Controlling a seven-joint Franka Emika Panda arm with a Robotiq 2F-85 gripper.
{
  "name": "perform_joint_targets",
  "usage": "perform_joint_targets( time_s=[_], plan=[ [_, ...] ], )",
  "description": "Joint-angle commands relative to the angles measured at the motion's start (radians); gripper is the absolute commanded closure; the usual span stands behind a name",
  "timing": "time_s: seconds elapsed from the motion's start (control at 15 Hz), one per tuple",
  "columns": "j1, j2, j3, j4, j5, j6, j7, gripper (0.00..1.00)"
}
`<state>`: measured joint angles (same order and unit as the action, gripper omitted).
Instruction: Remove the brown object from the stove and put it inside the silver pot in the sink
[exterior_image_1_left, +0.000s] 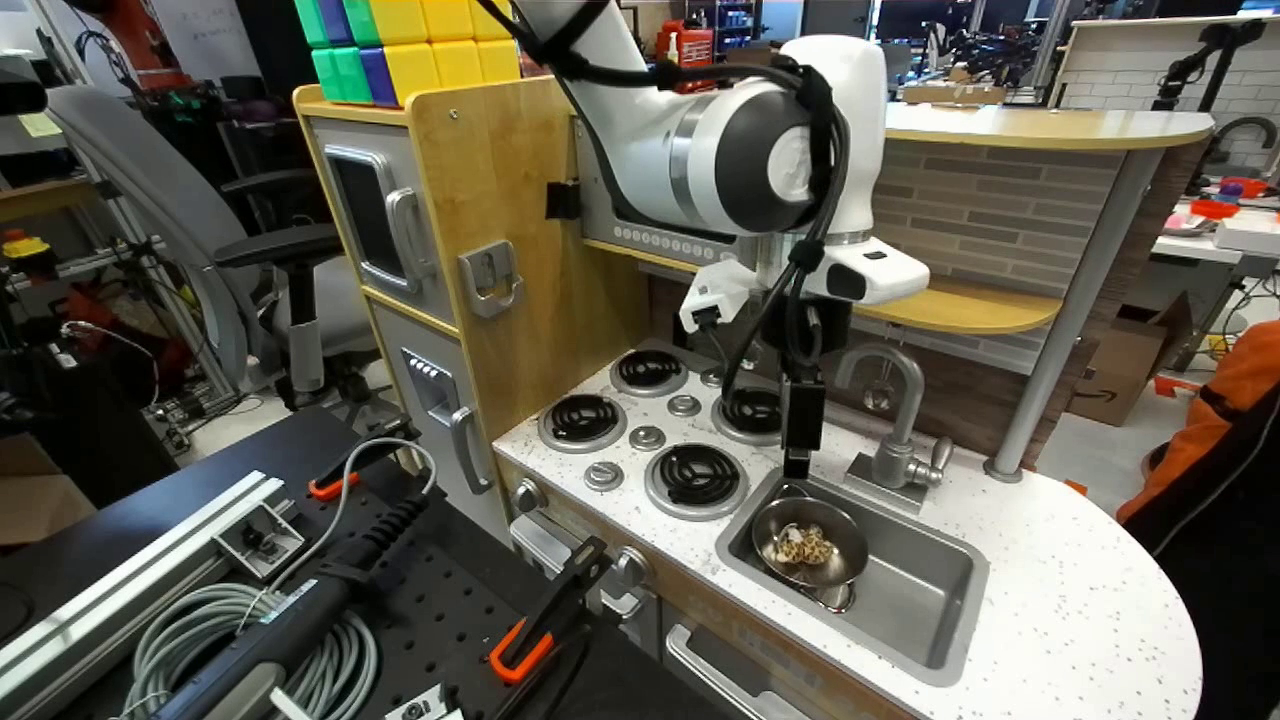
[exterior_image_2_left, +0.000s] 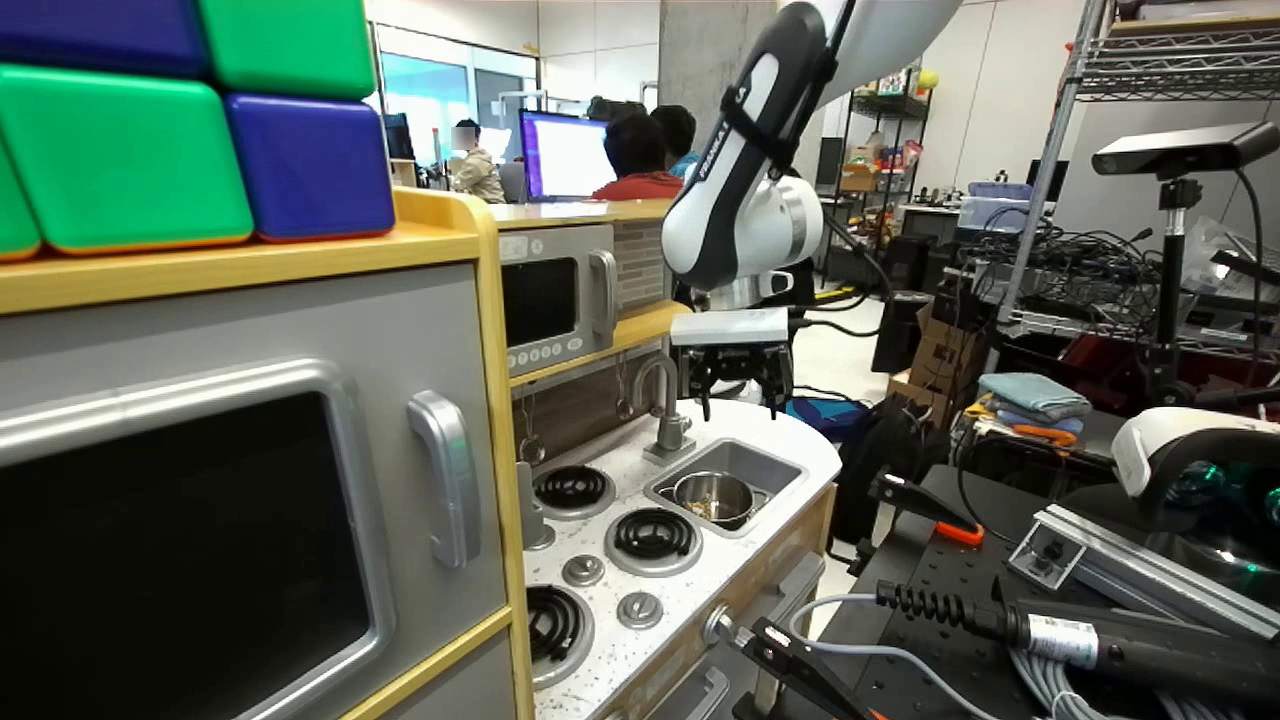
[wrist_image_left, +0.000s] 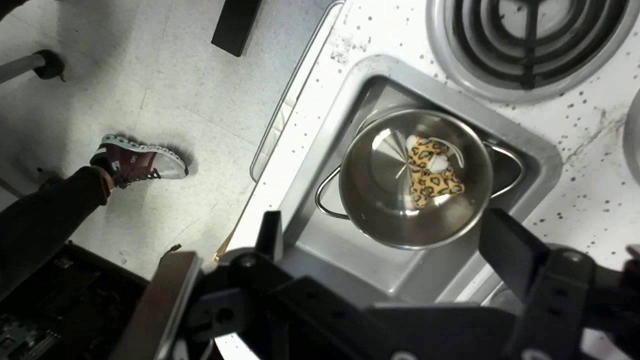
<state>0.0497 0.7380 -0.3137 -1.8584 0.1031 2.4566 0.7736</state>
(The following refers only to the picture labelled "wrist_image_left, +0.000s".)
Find dark trouser leg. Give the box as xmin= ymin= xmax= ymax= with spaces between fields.
xmin=0 ymin=163 xmax=116 ymax=303

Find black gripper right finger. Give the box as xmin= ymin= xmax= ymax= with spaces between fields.
xmin=476 ymin=205 xmax=596 ymax=360

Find silver steel pot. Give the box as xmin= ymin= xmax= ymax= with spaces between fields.
xmin=314 ymin=105 xmax=525 ymax=251

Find maroon white sneaker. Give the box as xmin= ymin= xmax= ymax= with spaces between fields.
xmin=88 ymin=132 xmax=192 ymax=189

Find black rectangular block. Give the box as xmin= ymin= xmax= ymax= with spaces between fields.
xmin=209 ymin=0 xmax=263 ymax=60

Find black coil toy burner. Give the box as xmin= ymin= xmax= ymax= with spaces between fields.
xmin=424 ymin=0 xmax=640 ymax=105

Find silver metal bar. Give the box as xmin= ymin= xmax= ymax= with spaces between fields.
xmin=107 ymin=247 xmax=201 ymax=360

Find brown spotted plush toy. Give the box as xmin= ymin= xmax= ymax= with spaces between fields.
xmin=401 ymin=133 xmax=467 ymax=209

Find wooden toy play kitchen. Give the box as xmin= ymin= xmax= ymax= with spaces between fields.
xmin=223 ymin=0 xmax=640 ymax=360

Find chair leg with caster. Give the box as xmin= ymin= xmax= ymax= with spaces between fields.
xmin=0 ymin=47 xmax=68 ymax=85

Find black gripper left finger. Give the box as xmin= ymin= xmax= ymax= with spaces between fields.
xmin=220 ymin=207 xmax=316 ymax=302

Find grey toy sink basin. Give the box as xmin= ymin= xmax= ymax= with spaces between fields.
xmin=278 ymin=54 xmax=565 ymax=310

